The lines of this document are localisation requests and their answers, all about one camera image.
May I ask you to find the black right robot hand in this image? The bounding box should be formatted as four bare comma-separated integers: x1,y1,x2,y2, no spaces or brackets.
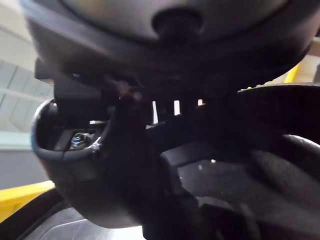
21,0,320,240

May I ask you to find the black plastic housing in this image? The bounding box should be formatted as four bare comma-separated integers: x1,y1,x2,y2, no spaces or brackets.
30,98,156,229
247,133,320,218
146,84,320,201

